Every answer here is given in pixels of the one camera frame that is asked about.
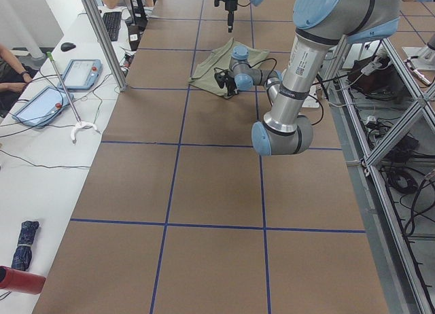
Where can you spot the white grabber reach tool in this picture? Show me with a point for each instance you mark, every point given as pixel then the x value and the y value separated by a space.
pixel 80 124

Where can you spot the dark blue folded umbrella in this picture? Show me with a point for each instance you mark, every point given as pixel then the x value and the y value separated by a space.
pixel 23 254

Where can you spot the aluminium frame post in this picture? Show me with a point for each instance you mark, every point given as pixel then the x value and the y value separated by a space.
pixel 104 41

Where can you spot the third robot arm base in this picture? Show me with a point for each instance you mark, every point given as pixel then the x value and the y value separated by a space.
pixel 421 58

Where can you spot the olive green long-sleeve shirt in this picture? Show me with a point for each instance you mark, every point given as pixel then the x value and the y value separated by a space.
pixel 219 60

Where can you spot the seated person at left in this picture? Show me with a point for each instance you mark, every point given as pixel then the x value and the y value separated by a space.
pixel 14 79

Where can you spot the teach pendant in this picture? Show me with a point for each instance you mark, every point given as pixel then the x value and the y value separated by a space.
pixel 81 74
pixel 42 108

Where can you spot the far teach pendant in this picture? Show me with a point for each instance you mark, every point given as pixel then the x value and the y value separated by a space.
pixel 81 74

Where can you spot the near teach pendant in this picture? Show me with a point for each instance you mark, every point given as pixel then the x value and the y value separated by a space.
pixel 42 108

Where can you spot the red bottle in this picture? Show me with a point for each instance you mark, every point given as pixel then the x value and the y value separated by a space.
pixel 21 281

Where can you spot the black computer keyboard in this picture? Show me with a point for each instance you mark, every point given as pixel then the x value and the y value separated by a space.
pixel 112 21

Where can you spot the black computer mouse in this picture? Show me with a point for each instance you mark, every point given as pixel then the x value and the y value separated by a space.
pixel 67 46

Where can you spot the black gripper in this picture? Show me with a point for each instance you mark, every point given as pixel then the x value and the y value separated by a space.
pixel 230 5
pixel 231 83

